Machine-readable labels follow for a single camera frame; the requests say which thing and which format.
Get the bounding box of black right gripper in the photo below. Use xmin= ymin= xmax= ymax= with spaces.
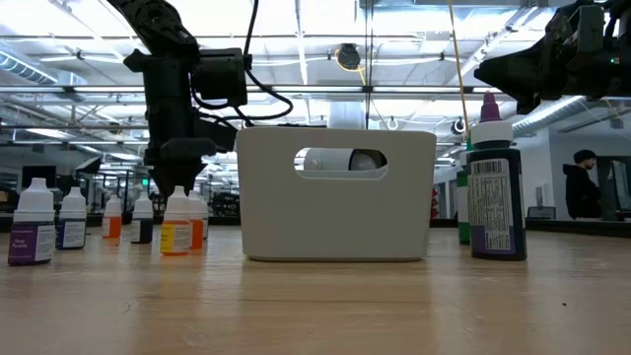
xmin=473 ymin=2 xmax=608 ymax=115

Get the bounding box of yellow hanging cable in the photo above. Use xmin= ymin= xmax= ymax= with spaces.
xmin=447 ymin=0 xmax=469 ymax=144

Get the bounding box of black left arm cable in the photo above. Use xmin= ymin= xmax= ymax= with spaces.
xmin=189 ymin=0 xmax=296 ymax=128

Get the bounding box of black computer monitor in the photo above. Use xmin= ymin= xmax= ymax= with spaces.
xmin=21 ymin=165 xmax=57 ymax=190

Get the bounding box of person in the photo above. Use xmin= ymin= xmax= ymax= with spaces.
xmin=562 ymin=149 xmax=603 ymax=221

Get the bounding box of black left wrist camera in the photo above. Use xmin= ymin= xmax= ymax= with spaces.
xmin=190 ymin=47 xmax=249 ymax=108

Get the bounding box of small orange food coloring bottle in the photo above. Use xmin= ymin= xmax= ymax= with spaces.
xmin=188 ymin=189 xmax=206 ymax=250
xmin=101 ymin=193 xmax=123 ymax=241

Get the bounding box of white cylindrical spot lamp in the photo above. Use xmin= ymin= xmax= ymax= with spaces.
xmin=294 ymin=146 xmax=388 ymax=174

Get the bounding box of large purple food coloring bottle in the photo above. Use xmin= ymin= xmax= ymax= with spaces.
xmin=465 ymin=91 xmax=527 ymax=262

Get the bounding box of black ceiling cord reel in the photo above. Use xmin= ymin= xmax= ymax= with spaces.
xmin=336 ymin=42 xmax=363 ymax=71

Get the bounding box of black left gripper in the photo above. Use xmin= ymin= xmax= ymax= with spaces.
xmin=122 ymin=48 xmax=239 ymax=194

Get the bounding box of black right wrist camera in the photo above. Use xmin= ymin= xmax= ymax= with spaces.
xmin=572 ymin=2 xmax=607 ymax=55

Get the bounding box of small blue food coloring bottle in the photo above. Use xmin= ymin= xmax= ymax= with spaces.
xmin=54 ymin=185 xmax=89 ymax=251

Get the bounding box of white plastic handled basket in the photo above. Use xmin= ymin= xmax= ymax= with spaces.
xmin=235 ymin=126 xmax=439 ymax=262

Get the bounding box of small yellow food coloring bottle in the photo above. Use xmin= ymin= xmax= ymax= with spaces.
xmin=160 ymin=184 xmax=193 ymax=256

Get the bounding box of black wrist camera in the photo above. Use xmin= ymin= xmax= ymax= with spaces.
xmin=572 ymin=2 xmax=607 ymax=55
xmin=190 ymin=47 xmax=249 ymax=108

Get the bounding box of small purple food coloring bottle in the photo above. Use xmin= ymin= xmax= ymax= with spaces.
xmin=7 ymin=177 xmax=56 ymax=267

